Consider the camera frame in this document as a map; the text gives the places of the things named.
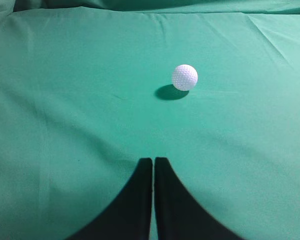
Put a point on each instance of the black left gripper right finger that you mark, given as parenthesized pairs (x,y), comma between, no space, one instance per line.
(178,215)

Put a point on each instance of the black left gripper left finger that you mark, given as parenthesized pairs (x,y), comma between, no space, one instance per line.
(128,216)

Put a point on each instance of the white dimpled golf ball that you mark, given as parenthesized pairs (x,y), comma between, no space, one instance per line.
(184,77)

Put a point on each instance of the green cloth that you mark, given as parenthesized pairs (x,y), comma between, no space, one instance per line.
(86,91)

